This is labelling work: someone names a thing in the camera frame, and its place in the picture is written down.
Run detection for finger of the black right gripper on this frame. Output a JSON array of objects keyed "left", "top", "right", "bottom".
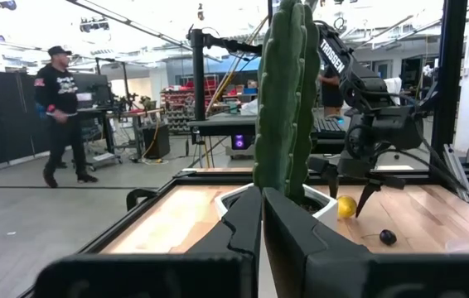
[
  {"left": 326, "top": 166, "right": 341, "bottom": 200},
  {"left": 355, "top": 183, "right": 383, "bottom": 219}
]

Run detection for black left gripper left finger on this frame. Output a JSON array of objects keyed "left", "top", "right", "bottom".
[{"left": 31, "top": 185, "right": 263, "bottom": 298}]

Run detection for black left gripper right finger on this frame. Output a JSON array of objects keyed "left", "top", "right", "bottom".
[{"left": 261, "top": 186, "right": 469, "bottom": 298}]

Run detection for yellow lemon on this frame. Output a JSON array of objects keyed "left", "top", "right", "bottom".
[{"left": 336, "top": 195, "right": 359, "bottom": 220}]

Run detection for dark blackberry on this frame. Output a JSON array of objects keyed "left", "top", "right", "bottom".
[{"left": 379, "top": 228, "right": 398, "bottom": 246}]

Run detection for white hexagonal planter pot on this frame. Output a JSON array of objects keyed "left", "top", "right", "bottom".
[{"left": 214, "top": 181, "right": 339, "bottom": 233}]

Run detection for backlit computer keyboard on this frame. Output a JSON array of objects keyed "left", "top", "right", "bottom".
[{"left": 312, "top": 118, "right": 347, "bottom": 140}]

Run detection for person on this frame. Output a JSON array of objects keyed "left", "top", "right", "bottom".
[
  {"left": 33, "top": 45, "right": 99, "bottom": 190},
  {"left": 318, "top": 65, "right": 346, "bottom": 121}
]

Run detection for silver aluminium extrusion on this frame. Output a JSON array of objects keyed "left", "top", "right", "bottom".
[{"left": 442, "top": 143, "right": 469, "bottom": 202}]

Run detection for green cactus plant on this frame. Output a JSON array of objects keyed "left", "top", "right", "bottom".
[{"left": 252, "top": 0, "right": 322, "bottom": 204}]

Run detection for computer with purple light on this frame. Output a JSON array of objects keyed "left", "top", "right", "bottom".
[{"left": 230, "top": 132, "right": 256, "bottom": 152}]

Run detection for black table clamp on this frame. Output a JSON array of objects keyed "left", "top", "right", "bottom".
[{"left": 125, "top": 187, "right": 160, "bottom": 211}]

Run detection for grey desk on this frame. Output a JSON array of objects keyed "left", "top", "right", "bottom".
[{"left": 187, "top": 113, "right": 259, "bottom": 137}]

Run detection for black upright rig column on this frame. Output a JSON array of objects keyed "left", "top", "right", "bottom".
[{"left": 429, "top": 0, "right": 469, "bottom": 166}]

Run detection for black box case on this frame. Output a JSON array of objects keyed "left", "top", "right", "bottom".
[{"left": 143, "top": 123, "right": 172, "bottom": 160}]

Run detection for yellow ladder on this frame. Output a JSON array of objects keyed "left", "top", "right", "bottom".
[{"left": 204, "top": 16, "right": 269, "bottom": 118}]

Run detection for red storage shelf rack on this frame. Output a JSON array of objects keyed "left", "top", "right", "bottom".
[{"left": 160, "top": 76, "right": 220, "bottom": 134}]

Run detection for wooden workbench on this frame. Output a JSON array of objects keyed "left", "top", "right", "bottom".
[{"left": 108, "top": 107, "right": 166, "bottom": 161}]

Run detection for black monitor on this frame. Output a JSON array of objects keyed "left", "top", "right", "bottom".
[{"left": 72, "top": 73, "right": 114, "bottom": 109}]

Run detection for black partition panels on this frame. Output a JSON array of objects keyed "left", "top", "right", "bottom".
[{"left": 0, "top": 69, "right": 51, "bottom": 171}]

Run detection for dark right arm cable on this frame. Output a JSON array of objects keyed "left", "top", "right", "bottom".
[{"left": 377, "top": 123, "right": 469, "bottom": 196}]

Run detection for black metal table frame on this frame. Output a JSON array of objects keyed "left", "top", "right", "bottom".
[{"left": 72, "top": 167, "right": 469, "bottom": 256}]

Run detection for black camera stand pole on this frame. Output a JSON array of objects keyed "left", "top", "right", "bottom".
[{"left": 186, "top": 27, "right": 263, "bottom": 122}]

